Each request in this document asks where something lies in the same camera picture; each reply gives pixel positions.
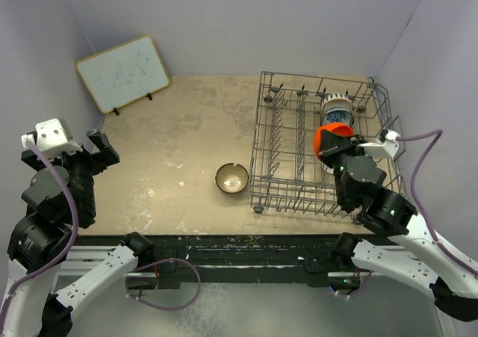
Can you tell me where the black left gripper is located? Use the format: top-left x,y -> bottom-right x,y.
24,128 -> 119,220

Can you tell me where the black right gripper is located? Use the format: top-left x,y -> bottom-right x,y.
315,129 -> 370,206

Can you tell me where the blue patterned bowl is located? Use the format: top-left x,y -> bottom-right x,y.
320,108 -> 354,127

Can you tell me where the white orange rimmed striped bowl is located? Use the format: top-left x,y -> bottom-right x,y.
320,93 -> 353,114

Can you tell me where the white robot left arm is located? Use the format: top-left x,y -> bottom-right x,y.
1,128 -> 154,336

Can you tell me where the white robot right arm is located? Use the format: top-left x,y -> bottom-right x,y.
314,123 -> 477,322

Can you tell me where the yellow framed whiteboard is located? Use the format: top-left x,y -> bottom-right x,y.
75,35 -> 170,114

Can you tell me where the brown glazed bowl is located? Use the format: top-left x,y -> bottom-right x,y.
214,163 -> 249,194

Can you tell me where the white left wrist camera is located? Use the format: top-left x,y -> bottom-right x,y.
21,118 -> 83,159

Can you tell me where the grey wire dish rack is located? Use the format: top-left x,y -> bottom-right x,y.
249,71 -> 401,217

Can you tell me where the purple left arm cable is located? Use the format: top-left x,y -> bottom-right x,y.
0,142 -> 80,337

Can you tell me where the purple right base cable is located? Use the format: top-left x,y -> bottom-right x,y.
332,269 -> 374,299

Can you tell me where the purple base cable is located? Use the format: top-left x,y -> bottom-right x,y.
332,269 -> 374,299
125,255 -> 202,310

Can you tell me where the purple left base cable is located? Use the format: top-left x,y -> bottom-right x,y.
125,255 -> 202,310

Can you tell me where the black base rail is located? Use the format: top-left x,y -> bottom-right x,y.
69,232 -> 378,289

